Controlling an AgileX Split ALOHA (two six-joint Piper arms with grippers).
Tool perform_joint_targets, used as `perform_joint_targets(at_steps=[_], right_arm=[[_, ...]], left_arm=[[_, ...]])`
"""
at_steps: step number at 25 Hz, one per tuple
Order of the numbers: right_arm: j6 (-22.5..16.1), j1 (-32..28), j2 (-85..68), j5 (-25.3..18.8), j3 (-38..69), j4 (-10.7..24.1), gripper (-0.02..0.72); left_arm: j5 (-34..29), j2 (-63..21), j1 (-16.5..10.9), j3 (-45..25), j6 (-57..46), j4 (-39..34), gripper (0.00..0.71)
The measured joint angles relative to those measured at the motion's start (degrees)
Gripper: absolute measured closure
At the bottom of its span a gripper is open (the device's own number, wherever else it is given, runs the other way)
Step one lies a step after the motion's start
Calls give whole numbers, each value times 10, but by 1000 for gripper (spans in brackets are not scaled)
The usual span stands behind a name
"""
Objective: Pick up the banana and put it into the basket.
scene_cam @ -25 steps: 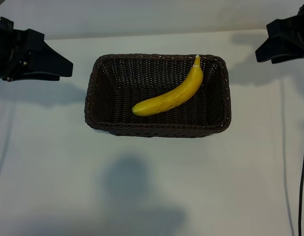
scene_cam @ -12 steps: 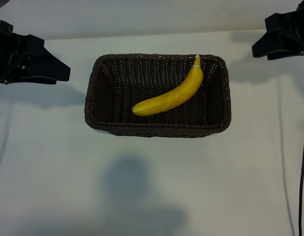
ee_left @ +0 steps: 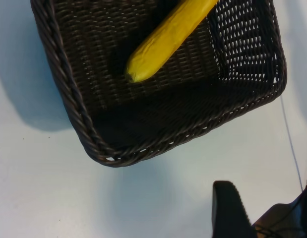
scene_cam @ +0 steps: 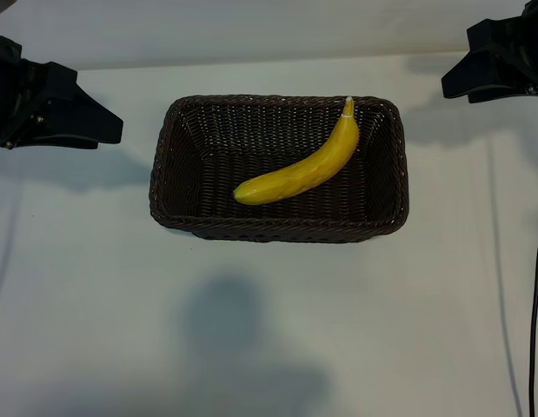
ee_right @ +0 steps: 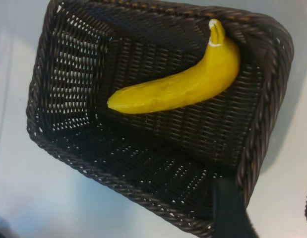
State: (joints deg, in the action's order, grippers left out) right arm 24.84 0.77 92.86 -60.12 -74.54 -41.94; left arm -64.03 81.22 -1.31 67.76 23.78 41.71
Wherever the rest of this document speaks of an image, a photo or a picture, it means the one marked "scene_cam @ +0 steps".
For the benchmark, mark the dark brown wicker basket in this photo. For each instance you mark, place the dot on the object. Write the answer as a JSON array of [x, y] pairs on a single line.
[[199, 174]]

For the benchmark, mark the yellow banana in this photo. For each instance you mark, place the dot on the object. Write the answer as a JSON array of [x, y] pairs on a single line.
[[303, 174]]

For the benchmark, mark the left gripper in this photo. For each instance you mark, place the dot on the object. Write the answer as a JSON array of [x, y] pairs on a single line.
[[14, 95]]

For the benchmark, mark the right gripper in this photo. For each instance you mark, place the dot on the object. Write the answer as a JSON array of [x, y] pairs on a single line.
[[533, 56]]

